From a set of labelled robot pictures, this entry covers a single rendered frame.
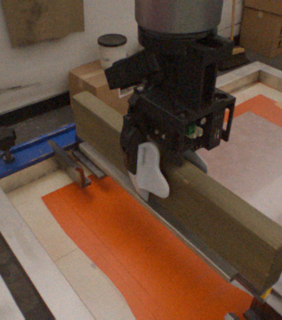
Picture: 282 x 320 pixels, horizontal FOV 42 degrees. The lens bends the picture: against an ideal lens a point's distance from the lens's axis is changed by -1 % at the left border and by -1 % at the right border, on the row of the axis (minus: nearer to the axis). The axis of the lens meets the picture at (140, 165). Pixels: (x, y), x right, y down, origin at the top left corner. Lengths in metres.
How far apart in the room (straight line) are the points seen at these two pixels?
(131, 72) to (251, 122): 0.51
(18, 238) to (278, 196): 0.44
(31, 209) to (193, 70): 0.41
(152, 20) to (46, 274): 0.34
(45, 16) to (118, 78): 2.12
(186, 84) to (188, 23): 0.05
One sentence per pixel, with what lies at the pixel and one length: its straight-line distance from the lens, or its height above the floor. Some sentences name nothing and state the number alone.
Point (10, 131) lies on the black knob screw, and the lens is 0.65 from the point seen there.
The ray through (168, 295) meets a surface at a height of 0.95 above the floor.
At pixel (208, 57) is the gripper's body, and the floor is 1.28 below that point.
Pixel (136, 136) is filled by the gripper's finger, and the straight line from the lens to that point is 0.38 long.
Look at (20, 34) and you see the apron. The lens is 2.47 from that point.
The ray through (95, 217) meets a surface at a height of 0.95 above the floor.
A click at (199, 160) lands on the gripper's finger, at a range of 0.43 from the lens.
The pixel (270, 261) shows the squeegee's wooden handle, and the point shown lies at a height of 1.13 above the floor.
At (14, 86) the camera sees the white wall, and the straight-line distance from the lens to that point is 2.62.
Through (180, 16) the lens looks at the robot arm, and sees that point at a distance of 0.31.
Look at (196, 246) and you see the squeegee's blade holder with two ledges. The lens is 0.41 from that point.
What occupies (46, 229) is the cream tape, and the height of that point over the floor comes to 0.95.
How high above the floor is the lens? 1.40
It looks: 39 degrees down
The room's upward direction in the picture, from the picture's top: straight up
